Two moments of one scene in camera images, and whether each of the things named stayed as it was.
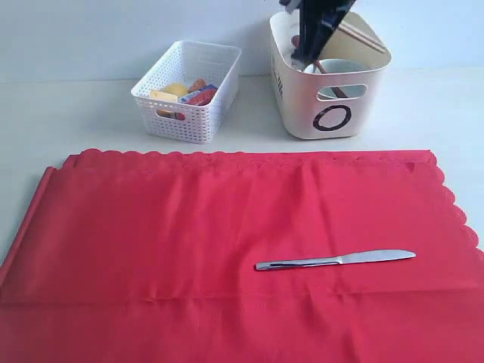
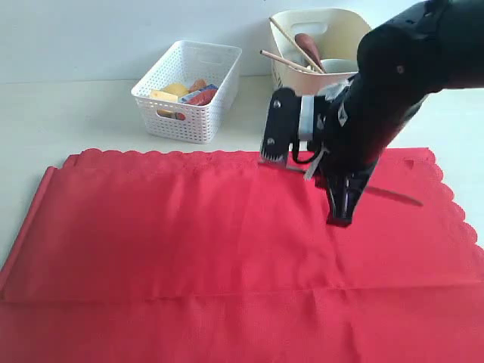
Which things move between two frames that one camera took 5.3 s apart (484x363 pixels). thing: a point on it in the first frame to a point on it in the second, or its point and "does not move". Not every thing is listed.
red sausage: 203,97 does not move
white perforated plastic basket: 218,65 does not move
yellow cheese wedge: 159,95 does not move
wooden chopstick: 365,34 to 275,24
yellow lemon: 177,89 does not move
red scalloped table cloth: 149,256 does not move
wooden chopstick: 361,38 to 286,62
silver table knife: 358,256 to 373,190
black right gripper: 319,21 to 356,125
